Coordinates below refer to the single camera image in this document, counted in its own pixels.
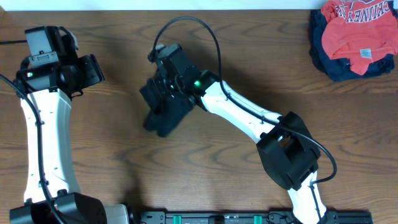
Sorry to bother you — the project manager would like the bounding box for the black t-shirt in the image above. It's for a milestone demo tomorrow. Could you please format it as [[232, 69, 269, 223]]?
[[139, 78, 195, 138]]

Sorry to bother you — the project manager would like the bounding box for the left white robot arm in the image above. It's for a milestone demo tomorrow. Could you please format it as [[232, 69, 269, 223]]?
[[9, 26, 131, 223]]

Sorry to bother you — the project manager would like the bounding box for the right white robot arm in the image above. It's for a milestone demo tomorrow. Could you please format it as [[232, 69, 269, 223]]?
[[141, 44, 326, 223]]

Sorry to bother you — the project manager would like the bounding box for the navy blue garment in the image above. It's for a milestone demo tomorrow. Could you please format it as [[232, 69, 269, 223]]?
[[308, 9, 395, 82]]

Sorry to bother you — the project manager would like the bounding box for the red printed t-shirt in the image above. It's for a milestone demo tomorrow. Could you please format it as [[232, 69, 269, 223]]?
[[321, 0, 397, 75]]

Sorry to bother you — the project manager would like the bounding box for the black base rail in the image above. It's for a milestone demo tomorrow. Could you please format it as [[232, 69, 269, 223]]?
[[133, 211, 373, 224]]

